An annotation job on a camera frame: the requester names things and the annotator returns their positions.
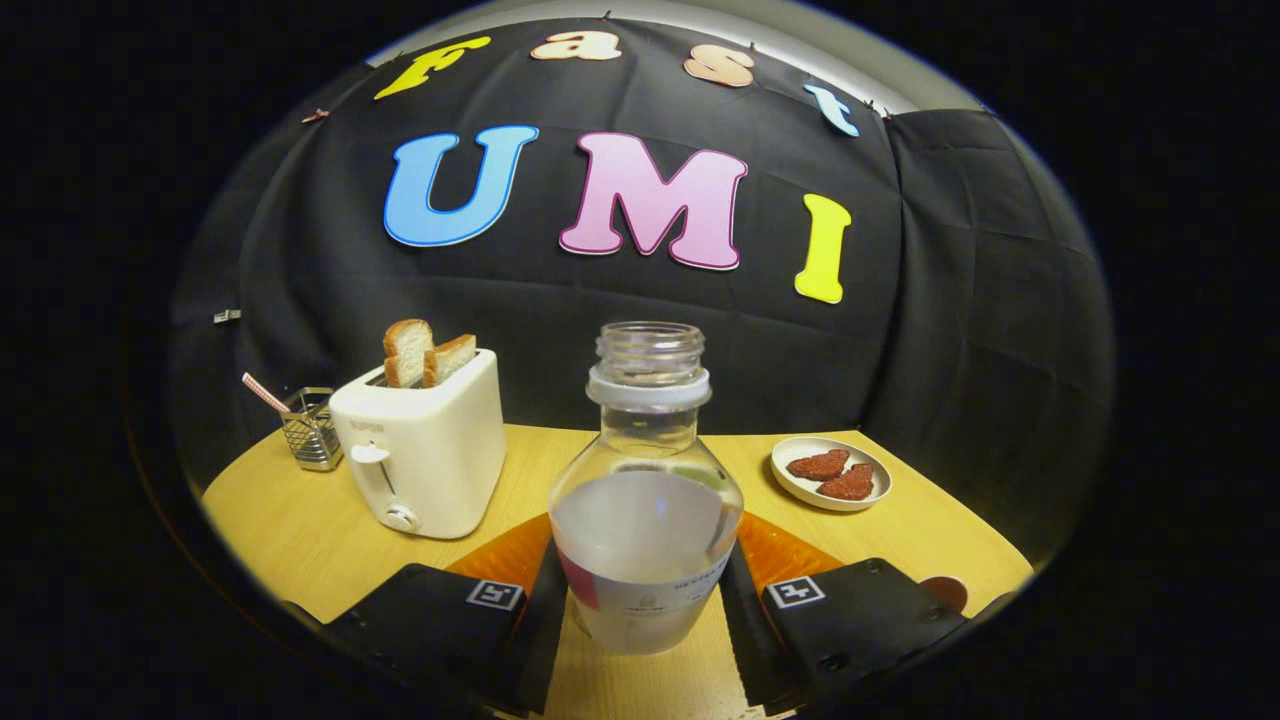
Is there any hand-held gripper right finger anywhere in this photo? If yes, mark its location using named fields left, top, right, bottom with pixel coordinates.
left=720, top=510, right=971, bottom=716

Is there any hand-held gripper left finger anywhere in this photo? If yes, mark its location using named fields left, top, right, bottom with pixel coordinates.
left=325, top=510, right=569, bottom=716

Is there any clear juice bottle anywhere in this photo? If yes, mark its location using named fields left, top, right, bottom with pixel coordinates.
left=547, top=321, right=745, bottom=657

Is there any cream cup brown inside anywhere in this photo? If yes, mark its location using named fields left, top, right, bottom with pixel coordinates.
left=918, top=575, right=970, bottom=613

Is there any white round plate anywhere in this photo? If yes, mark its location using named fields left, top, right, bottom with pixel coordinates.
left=770, top=436, right=893, bottom=513

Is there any red-brown meat piece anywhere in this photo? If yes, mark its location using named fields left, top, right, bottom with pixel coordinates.
left=786, top=449, right=851, bottom=482
left=817, top=462, right=876, bottom=502

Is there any white toaster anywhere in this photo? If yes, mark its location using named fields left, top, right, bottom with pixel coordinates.
left=329, top=348, right=507, bottom=541

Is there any wooden table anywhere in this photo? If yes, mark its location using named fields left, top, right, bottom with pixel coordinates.
left=200, top=423, right=1036, bottom=720

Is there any toast slice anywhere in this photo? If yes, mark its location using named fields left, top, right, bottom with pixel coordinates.
left=383, top=319, right=435, bottom=389
left=423, top=334, right=478, bottom=388

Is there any metal mesh basket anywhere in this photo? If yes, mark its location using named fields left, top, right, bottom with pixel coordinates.
left=279, top=387, right=344, bottom=473

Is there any black backdrop cloth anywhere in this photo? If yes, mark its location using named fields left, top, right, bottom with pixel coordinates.
left=165, top=15, right=1116, bottom=581

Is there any pink striped straw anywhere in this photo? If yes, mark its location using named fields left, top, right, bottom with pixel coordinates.
left=242, top=373, right=291, bottom=414

